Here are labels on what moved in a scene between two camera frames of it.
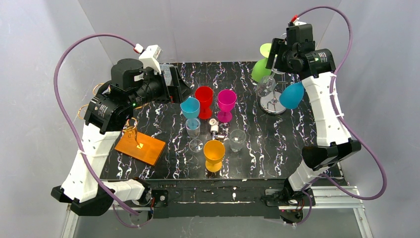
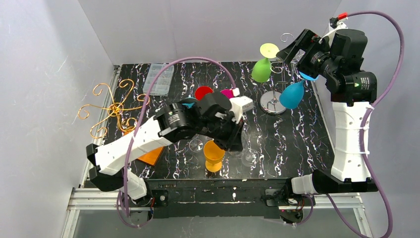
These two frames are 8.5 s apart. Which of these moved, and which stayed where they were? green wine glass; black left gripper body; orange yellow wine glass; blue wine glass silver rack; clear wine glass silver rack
Moved: clear wine glass silver rack; black left gripper body
Stayed: blue wine glass silver rack; green wine glass; orange yellow wine glass
